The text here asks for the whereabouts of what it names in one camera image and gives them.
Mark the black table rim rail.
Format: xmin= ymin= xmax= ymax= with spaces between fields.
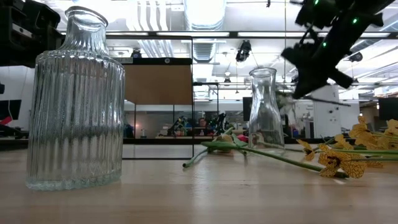
xmin=0 ymin=136 xmax=398 ymax=152

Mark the white column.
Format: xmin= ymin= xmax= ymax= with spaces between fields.
xmin=312 ymin=85 xmax=342 ymax=139

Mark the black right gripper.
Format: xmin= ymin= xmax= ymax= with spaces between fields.
xmin=281 ymin=42 xmax=354 ymax=99

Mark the black computer monitor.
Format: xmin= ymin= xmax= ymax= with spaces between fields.
xmin=378 ymin=97 xmax=398 ymax=121
xmin=242 ymin=96 xmax=253 ymax=122

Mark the red black equipment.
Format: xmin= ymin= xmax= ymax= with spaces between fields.
xmin=0 ymin=99 xmax=23 ymax=139

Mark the yellow artificial flower spray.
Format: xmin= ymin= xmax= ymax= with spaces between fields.
xmin=320 ymin=115 xmax=398 ymax=150
xmin=296 ymin=139 xmax=398 ymax=180

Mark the person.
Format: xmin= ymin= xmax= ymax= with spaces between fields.
xmin=197 ymin=117 xmax=210 ymax=137

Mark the slim clear glass vase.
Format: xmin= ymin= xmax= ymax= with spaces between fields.
xmin=248 ymin=67 xmax=286 ymax=156

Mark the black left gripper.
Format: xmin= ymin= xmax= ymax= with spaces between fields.
xmin=0 ymin=0 xmax=65 ymax=68

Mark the white artificial flower spray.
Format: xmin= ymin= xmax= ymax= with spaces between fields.
xmin=275 ymin=90 xmax=296 ymax=121

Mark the ribbed glass vase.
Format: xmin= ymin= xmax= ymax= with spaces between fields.
xmin=25 ymin=5 xmax=126 ymax=191

